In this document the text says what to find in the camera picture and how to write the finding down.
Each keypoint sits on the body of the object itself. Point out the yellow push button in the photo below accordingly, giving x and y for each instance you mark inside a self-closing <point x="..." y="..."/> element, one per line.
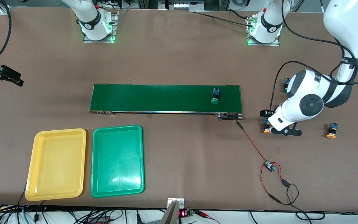
<point x="332" y="127"/>
<point x="266" y="131"/>

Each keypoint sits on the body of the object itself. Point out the green push button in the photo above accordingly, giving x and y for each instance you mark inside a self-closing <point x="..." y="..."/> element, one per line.
<point x="285" y="84"/>
<point x="216" y="92"/>

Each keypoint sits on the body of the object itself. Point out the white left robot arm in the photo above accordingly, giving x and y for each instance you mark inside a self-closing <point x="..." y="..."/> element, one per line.
<point x="346" y="25"/>

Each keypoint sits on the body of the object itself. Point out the small speed controller board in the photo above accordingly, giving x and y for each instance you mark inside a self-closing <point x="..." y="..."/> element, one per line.
<point x="269" y="165"/>

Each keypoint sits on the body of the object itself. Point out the green conveyor belt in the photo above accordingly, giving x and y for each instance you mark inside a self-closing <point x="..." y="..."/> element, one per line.
<point x="166" y="98"/>

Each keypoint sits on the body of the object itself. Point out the yellow plastic tray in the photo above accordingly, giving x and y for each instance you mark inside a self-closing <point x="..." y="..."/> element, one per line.
<point x="56" y="165"/>

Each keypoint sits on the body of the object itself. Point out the red alligator clip lead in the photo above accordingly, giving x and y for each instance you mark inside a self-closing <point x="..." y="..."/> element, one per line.
<point x="202" y="213"/>

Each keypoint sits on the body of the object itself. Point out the red digit display module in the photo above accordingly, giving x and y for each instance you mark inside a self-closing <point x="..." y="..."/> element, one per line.
<point x="182" y="213"/>

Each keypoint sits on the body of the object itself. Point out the metal rack with white lights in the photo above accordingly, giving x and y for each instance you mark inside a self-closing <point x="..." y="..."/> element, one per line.
<point x="182" y="5"/>

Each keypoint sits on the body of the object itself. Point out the green plastic tray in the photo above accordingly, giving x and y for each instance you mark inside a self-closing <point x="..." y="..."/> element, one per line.
<point x="117" y="161"/>

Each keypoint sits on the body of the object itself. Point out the black orange power adapter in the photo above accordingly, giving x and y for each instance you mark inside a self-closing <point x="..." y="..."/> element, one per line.
<point x="99" y="221"/>

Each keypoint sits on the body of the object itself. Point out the aluminium frame profile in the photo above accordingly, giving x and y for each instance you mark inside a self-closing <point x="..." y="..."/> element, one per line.
<point x="4" y="11"/>

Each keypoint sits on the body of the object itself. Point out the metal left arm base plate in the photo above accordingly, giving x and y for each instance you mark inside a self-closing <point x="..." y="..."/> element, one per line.
<point x="263" y="44"/>

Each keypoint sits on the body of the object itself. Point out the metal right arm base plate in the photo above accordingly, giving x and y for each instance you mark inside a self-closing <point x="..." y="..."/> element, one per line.
<point x="98" y="41"/>

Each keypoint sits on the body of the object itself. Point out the grey metal camera mount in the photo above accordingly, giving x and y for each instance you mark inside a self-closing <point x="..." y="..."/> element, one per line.
<point x="171" y="214"/>

